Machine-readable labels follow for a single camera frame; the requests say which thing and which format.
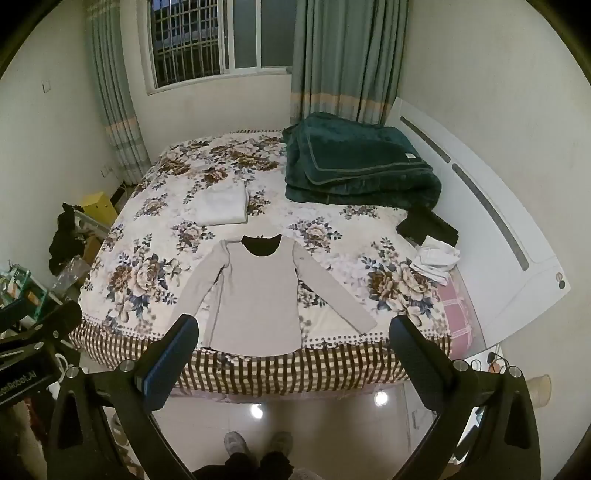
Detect floral-covered bed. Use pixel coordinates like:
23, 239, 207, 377
69, 129, 452, 396

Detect barred window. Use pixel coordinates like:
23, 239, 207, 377
147, 0, 294, 93

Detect yellow box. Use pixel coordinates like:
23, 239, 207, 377
82, 191, 119, 228

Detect dark green folded quilt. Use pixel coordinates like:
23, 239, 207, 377
281, 112, 443, 206

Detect beige waste bin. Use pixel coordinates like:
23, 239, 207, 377
527, 374, 552, 409

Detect grey long-sleeve shirt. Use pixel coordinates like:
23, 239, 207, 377
177, 233, 378, 356

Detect white bed headboard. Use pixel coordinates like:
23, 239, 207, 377
387, 97, 572, 346

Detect pink checked bedsheet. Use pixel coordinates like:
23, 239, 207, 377
437, 272, 474, 344

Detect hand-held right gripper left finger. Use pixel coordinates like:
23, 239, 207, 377
46, 314, 200, 480

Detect green cluttered box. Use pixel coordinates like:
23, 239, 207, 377
0, 263, 49, 315

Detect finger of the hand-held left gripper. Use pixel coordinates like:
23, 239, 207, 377
0, 300, 83, 342

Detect white folded cloth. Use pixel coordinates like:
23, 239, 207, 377
193, 183, 250, 227

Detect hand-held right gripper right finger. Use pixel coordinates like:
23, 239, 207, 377
389, 315, 542, 480

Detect black clothes on rack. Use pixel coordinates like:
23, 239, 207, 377
48, 202, 86, 274

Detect green striped curtain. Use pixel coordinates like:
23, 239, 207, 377
290, 0, 411, 126
83, 0, 151, 185

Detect person's dark trousers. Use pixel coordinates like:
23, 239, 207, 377
191, 451, 296, 480

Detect person's grey shoe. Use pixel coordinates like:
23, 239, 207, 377
269, 431, 293, 459
223, 431, 250, 460

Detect black garment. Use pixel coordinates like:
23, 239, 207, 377
396, 207, 460, 246

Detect white crumpled garment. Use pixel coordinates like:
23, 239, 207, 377
410, 235, 461, 283

